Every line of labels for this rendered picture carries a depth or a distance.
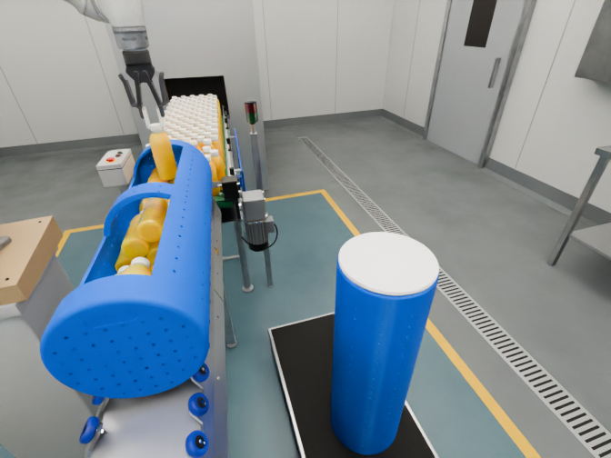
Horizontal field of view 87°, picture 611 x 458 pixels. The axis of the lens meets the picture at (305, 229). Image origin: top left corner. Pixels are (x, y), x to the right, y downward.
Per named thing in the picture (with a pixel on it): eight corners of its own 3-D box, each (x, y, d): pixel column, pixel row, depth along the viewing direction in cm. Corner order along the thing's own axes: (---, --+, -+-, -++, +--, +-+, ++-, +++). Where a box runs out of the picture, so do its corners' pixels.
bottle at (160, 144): (176, 173, 125) (164, 124, 115) (182, 179, 120) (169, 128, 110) (157, 177, 122) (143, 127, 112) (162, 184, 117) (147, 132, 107)
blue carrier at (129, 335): (80, 413, 67) (1, 320, 51) (149, 208, 138) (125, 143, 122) (221, 380, 71) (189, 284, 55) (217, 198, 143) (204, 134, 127)
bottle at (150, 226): (168, 240, 88) (175, 207, 103) (157, 218, 84) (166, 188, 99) (142, 247, 87) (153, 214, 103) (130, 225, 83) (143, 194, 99)
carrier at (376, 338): (411, 432, 136) (368, 376, 157) (463, 273, 88) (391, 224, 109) (356, 471, 125) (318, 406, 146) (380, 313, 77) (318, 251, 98)
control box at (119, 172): (104, 187, 144) (95, 165, 138) (115, 170, 160) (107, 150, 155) (127, 184, 146) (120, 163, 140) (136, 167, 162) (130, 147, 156)
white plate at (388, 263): (461, 269, 88) (460, 273, 88) (391, 223, 108) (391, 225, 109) (381, 308, 77) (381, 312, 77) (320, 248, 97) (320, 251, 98)
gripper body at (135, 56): (116, 51, 94) (126, 85, 99) (147, 49, 95) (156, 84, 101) (122, 48, 100) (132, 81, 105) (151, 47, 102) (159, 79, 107)
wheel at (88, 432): (83, 434, 59) (95, 436, 60) (91, 411, 63) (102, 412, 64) (75, 448, 61) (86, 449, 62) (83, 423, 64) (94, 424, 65)
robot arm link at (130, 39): (142, 27, 92) (148, 51, 95) (147, 25, 99) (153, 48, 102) (107, 28, 90) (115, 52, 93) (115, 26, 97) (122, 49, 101)
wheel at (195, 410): (185, 414, 63) (193, 409, 63) (187, 393, 67) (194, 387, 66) (204, 421, 66) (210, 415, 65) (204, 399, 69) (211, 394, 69)
